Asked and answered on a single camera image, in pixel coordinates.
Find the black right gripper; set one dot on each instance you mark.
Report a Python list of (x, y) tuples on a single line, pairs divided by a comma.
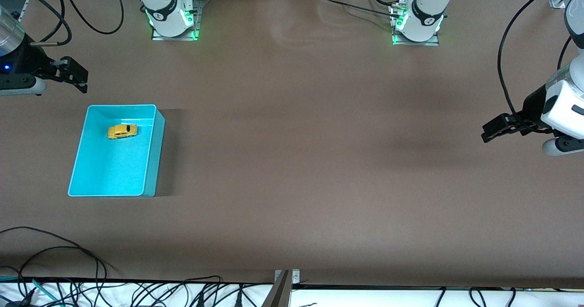
[(28, 59)]

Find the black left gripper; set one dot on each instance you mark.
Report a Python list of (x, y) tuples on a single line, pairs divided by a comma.
[(532, 105)]

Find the yellow beetle toy car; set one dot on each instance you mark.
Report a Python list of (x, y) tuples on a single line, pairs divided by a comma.
[(122, 131)]

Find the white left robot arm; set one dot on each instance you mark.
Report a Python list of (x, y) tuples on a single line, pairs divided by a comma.
[(424, 15)]

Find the turquoise plastic bin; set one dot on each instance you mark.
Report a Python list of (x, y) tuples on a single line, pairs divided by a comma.
[(118, 170)]

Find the large table cover mat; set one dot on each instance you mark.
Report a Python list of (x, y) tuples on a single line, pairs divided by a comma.
[(292, 161)]

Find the grey diagonal bar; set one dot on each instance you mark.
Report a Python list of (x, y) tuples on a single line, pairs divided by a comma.
[(278, 295)]

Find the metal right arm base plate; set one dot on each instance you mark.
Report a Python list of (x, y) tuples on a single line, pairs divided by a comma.
[(157, 37)]

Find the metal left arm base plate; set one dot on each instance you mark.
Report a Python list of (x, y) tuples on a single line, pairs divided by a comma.
[(410, 44)]

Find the metal table edge bracket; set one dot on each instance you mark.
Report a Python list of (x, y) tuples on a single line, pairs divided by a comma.
[(295, 276)]

